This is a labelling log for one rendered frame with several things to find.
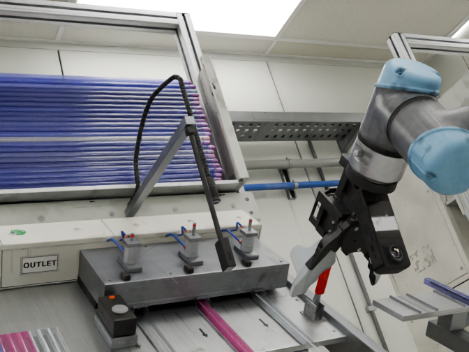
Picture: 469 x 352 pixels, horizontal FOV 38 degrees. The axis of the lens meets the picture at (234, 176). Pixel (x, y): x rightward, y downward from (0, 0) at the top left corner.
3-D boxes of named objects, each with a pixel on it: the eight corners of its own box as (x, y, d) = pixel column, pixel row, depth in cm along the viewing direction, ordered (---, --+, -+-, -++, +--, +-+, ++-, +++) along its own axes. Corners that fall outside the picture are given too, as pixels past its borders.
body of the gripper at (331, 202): (346, 220, 103) (373, 151, 97) (380, 255, 97) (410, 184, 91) (305, 223, 100) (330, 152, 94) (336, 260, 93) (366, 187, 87)
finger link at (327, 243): (315, 271, 97) (359, 228, 96) (321, 279, 96) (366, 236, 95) (298, 258, 94) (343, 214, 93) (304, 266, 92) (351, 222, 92)
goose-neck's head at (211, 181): (222, 200, 113) (216, 176, 115) (213, 200, 113) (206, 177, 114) (218, 204, 115) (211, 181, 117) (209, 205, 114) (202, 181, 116)
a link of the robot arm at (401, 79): (403, 77, 79) (375, 49, 86) (371, 158, 85) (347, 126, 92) (460, 86, 82) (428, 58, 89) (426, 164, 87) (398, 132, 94)
